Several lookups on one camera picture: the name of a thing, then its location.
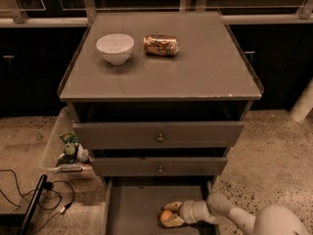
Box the grey top drawer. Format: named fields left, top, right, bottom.
left=72, top=121, right=244, bottom=150

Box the white ceramic bowl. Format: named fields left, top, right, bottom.
left=96, top=33, right=134, bottom=66

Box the crushed golden drink can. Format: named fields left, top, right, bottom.
left=143, top=34, right=179, bottom=57

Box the black flat device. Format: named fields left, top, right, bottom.
left=18, top=174, right=48, bottom=235

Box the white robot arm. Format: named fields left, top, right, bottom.
left=159, top=111, right=313, bottom=235

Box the grey middle drawer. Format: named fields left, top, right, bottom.
left=91, top=158, right=227, bottom=176

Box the clear plastic storage bin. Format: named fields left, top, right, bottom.
left=40, top=108, right=96, bottom=180

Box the black cable with plug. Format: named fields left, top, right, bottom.
left=0, top=168, right=76, bottom=235

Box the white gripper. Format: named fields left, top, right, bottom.
left=160, top=200, right=217, bottom=228

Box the grey drawer cabinet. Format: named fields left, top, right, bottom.
left=57, top=11, right=264, bottom=188

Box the grey bottom drawer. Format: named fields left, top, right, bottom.
left=104, top=176, right=220, bottom=235

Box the green snack bag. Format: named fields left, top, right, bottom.
left=57, top=132, right=79, bottom=165

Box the metal railing frame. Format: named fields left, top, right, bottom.
left=0, top=0, right=312, bottom=28

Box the grey drawer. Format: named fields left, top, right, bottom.
left=91, top=158, right=227, bottom=176
left=72, top=121, right=244, bottom=150
left=104, top=176, right=220, bottom=235

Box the orange fruit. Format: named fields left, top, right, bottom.
left=159, top=210, right=173, bottom=222

